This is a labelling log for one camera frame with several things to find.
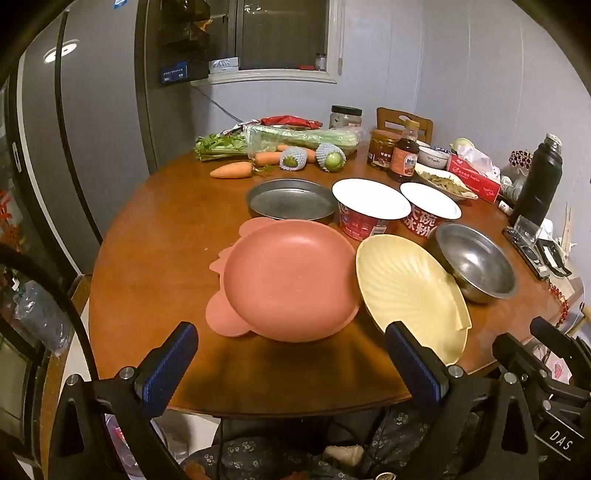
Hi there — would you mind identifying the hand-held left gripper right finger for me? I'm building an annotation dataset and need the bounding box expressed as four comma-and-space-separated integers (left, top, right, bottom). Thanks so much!
385, 322, 541, 480

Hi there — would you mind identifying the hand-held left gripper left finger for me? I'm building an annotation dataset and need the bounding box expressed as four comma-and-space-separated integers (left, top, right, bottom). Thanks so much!
48, 322, 199, 480

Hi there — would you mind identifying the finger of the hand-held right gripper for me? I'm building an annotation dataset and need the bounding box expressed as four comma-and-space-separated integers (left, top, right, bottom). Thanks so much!
492, 333, 591, 408
530, 318, 591, 370

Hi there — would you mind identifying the yellow shell-shaped plate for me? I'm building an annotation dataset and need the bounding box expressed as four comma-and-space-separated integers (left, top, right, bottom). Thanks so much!
355, 234, 472, 366

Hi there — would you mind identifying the stainless steel bowl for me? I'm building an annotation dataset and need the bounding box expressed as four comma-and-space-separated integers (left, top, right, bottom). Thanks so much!
426, 222, 517, 304

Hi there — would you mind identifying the red paper bowl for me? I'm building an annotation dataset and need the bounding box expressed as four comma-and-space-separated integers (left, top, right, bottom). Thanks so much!
399, 182, 462, 245
331, 178, 413, 241

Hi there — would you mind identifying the round pink plate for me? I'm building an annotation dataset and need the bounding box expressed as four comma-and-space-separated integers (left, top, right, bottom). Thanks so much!
223, 220, 362, 343

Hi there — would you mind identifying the round metal plate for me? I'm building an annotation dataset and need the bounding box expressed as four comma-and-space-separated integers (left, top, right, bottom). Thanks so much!
246, 179, 339, 226

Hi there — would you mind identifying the pink printed cloth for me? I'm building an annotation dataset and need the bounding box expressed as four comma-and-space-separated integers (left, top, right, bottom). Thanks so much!
540, 355, 571, 384

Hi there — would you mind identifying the black flat device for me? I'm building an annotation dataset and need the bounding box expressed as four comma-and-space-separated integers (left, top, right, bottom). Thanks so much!
502, 216, 573, 280

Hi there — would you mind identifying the dark floral clothing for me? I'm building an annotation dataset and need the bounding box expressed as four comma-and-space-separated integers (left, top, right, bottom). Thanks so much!
180, 401, 485, 480

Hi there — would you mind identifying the clear plastic bag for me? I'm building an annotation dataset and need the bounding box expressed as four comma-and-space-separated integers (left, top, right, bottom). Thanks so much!
13, 281, 71, 356

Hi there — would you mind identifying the black thermos flask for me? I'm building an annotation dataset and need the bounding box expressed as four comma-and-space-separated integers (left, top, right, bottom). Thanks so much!
509, 134, 564, 227

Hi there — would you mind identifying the white plastic bottle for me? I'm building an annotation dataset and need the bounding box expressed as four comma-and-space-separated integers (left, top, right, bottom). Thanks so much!
500, 175, 525, 200

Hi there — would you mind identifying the red tissue box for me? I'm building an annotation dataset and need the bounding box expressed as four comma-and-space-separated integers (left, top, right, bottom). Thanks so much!
446, 148, 502, 204

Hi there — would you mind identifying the white plate of green beans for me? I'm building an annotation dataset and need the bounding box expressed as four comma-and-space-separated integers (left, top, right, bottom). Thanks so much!
414, 165, 479, 201

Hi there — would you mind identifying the dark vinegar bottle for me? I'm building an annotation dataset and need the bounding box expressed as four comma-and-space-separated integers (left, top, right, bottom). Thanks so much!
389, 121, 421, 182

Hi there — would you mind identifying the carrot with green stem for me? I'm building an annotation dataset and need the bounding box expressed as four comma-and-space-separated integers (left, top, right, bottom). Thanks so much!
209, 161, 254, 180

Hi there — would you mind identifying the white ceramic bowl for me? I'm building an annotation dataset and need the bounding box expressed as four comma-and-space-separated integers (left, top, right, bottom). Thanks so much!
418, 147, 450, 171

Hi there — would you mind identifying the sauce jar with yellow lid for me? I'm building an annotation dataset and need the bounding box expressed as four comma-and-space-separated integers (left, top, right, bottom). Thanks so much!
368, 129, 400, 171

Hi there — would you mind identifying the green fruit in foam net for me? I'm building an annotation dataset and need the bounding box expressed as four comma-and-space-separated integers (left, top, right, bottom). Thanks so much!
316, 142, 347, 174
280, 147, 311, 169

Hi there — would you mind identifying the wooden chair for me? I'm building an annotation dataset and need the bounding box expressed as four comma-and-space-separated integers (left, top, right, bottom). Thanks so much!
376, 107, 434, 145

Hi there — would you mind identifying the celery in plastic bag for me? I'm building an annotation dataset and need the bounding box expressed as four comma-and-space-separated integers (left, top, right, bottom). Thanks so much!
194, 124, 365, 162

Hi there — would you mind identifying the glass jar with black lid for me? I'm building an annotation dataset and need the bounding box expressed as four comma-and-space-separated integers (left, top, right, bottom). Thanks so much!
329, 105, 363, 131

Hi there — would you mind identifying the grey refrigerator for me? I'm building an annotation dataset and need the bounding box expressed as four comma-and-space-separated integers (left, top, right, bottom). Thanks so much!
21, 0, 197, 273

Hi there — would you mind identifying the red snack bag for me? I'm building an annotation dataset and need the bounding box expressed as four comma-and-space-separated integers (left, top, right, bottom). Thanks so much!
260, 115, 323, 130

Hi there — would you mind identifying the blue box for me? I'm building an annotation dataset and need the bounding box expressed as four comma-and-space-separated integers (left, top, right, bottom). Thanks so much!
159, 60, 209, 86

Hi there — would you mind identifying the white framed window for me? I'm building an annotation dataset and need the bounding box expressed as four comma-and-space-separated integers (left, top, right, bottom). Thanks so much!
189, 0, 352, 86

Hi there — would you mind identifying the red bead string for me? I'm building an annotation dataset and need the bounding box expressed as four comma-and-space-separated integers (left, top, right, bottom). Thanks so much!
547, 284, 571, 328

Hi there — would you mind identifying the black cable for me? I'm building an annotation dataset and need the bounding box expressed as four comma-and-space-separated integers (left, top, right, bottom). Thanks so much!
0, 244, 100, 384

